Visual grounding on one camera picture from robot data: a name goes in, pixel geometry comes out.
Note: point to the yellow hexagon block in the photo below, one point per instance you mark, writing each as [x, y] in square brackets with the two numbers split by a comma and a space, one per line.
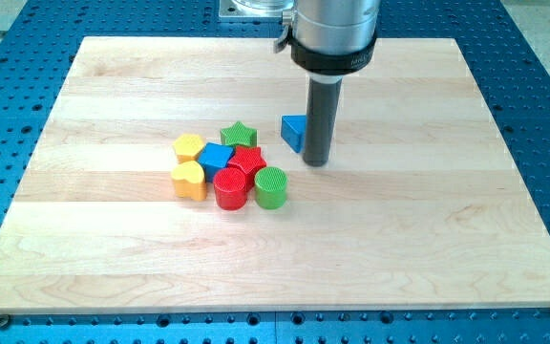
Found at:
[188, 147]

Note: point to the red star block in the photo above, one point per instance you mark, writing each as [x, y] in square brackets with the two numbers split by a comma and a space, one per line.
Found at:
[249, 160]

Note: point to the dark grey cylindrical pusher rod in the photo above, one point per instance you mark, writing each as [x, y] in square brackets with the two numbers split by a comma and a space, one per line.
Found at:
[322, 103]

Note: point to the yellow heart block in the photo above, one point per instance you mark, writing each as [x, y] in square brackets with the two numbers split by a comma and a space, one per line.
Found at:
[189, 181]

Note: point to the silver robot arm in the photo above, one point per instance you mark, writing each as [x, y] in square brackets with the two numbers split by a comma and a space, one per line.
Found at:
[329, 39]

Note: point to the light wooden board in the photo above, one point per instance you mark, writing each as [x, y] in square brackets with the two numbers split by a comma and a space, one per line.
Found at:
[420, 206]

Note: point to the red cylinder block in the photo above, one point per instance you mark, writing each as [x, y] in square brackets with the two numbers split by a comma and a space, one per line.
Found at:
[229, 187]

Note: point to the blue cube block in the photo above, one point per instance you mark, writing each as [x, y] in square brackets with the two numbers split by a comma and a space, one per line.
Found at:
[213, 158]

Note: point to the green star block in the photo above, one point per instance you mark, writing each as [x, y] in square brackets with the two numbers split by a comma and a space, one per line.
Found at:
[239, 135]

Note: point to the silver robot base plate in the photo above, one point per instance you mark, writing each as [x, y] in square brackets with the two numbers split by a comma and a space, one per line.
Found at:
[250, 10]

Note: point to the green cylinder block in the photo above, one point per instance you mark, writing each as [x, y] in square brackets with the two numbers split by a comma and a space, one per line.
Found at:
[271, 185]

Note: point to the blue triangle block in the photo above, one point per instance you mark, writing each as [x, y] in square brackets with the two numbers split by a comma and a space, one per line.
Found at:
[293, 129]

